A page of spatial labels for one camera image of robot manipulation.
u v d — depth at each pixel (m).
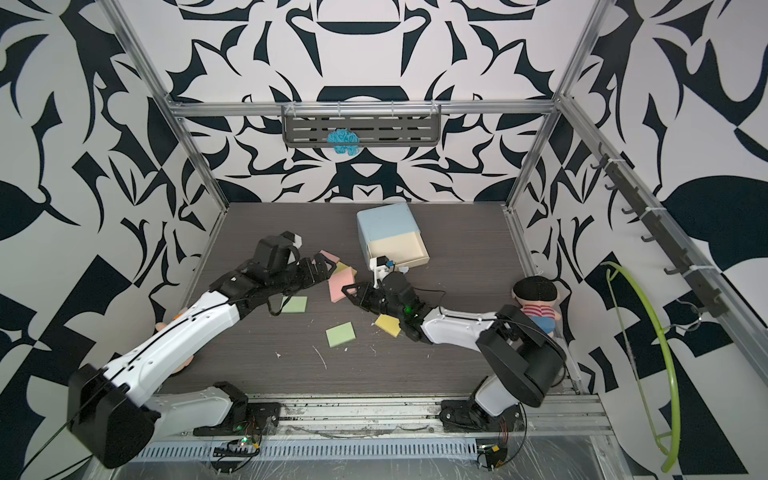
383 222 0.95
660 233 0.55
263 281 0.59
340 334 0.87
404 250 0.93
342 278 0.81
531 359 0.45
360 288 0.76
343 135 0.90
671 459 0.52
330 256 1.08
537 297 0.87
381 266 0.78
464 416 0.74
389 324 0.90
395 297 0.65
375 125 0.94
